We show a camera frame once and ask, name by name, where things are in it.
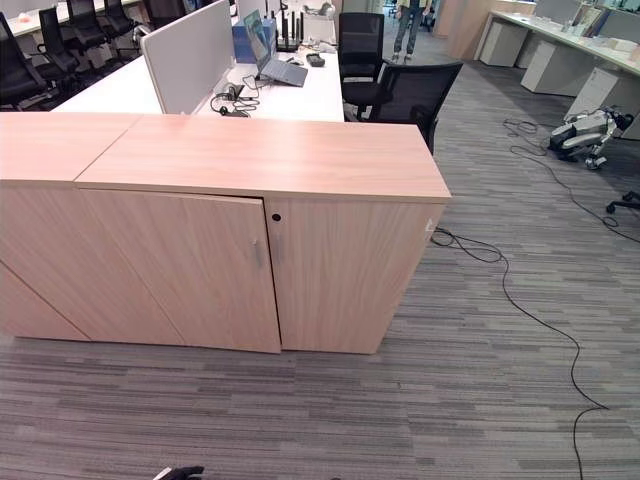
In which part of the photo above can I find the long white workbench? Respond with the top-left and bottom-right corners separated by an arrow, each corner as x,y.
487,8 -> 640,77

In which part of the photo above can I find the white office desk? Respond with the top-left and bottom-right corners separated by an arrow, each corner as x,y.
51,47 -> 346,124

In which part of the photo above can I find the grey open laptop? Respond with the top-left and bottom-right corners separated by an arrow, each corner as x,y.
248,29 -> 310,89

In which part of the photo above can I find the person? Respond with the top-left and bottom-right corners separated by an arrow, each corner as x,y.
391,0 -> 432,64

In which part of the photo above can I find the plain wooden office cabinet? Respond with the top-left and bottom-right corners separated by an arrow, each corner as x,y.
0,112 -> 146,343

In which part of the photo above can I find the wooden cabinet door with handle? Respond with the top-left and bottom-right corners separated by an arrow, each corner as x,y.
79,188 -> 283,355

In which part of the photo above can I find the wooden cabinet door with keyhole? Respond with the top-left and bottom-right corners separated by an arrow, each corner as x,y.
266,196 -> 444,356

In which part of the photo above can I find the blue cardboard box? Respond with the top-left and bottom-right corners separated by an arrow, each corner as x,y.
231,8 -> 263,65

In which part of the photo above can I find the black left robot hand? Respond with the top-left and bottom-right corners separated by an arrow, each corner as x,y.
152,465 -> 206,480

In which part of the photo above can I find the long black floor cable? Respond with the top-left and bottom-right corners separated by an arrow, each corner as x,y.
430,117 -> 640,480

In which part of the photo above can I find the wooden office cabinet with doors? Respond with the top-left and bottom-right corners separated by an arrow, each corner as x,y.
73,114 -> 452,356

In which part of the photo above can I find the silver quadruped robot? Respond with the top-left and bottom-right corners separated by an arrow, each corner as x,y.
548,105 -> 635,171

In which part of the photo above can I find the black chair base with casters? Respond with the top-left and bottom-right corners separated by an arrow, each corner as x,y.
605,190 -> 640,215

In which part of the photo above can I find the black mesh office chair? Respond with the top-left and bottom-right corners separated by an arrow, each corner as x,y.
0,12 -> 51,109
337,11 -> 386,84
66,0 -> 109,54
342,61 -> 465,156
35,5 -> 81,84

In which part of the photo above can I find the black wifi router with antennas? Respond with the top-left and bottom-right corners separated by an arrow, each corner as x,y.
275,0 -> 306,53

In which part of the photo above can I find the white drawer pedestal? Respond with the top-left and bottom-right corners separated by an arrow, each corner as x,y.
479,20 -> 530,68
520,39 -> 596,98
567,66 -> 640,124

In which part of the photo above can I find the black headset with cable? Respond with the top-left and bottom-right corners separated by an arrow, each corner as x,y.
209,74 -> 261,119

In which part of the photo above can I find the white desk partition panel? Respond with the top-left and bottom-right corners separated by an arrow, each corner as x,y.
140,0 -> 235,116

